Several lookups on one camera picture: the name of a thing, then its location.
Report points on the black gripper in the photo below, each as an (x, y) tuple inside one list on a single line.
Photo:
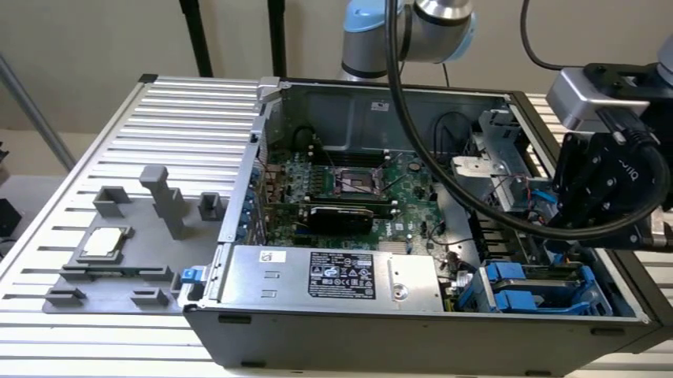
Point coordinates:
[(605, 189)]

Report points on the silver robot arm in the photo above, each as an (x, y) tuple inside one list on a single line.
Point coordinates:
[(367, 39)]

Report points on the disk bay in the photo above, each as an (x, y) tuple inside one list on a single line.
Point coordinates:
[(602, 299)]

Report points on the silver metal drive cage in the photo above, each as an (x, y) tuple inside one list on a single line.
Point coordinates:
[(475, 173)]

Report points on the green motherboard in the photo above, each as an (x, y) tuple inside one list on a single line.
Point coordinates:
[(415, 197)]

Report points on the CPU socket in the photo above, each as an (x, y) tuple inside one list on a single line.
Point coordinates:
[(356, 179)]

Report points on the black graphics card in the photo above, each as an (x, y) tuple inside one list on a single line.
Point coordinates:
[(336, 222)]

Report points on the black open PC case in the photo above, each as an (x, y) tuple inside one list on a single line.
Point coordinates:
[(367, 342)]

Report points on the silver power supply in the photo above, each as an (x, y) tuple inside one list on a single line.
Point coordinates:
[(294, 283)]

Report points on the black stand pole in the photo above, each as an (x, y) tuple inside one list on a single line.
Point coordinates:
[(276, 39), (196, 39)]

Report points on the blue case latch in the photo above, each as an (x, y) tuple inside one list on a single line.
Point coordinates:
[(190, 275)]

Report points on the grey parts rack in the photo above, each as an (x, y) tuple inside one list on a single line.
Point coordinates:
[(147, 256)]

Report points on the silver CPU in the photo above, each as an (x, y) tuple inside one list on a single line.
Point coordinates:
[(104, 241)]

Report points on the grey metal pole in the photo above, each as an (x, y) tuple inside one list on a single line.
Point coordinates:
[(36, 114)]

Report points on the black box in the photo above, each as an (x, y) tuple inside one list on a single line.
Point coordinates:
[(8, 218)]

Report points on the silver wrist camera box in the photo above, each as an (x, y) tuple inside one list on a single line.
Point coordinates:
[(583, 98)]

